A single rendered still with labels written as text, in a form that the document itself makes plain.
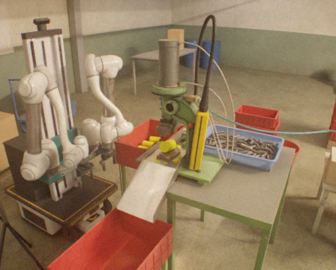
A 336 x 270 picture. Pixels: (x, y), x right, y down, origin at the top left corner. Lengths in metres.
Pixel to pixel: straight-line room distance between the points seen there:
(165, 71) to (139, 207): 0.80
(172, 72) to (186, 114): 0.27
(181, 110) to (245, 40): 8.41
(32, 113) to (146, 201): 0.92
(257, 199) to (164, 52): 0.96
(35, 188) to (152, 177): 1.32
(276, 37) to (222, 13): 1.94
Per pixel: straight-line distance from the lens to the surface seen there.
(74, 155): 2.00
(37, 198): 2.84
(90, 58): 2.36
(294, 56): 9.81
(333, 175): 2.71
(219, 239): 2.75
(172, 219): 1.77
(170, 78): 1.68
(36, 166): 2.14
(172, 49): 1.65
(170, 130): 1.76
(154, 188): 1.75
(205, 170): 1.78
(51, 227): 2.76
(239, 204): 1.61
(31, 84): 1.88
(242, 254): 2.67
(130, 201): 1.76
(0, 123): 3.79
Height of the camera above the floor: 1.93
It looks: 25 degrees down
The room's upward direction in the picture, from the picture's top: straight up
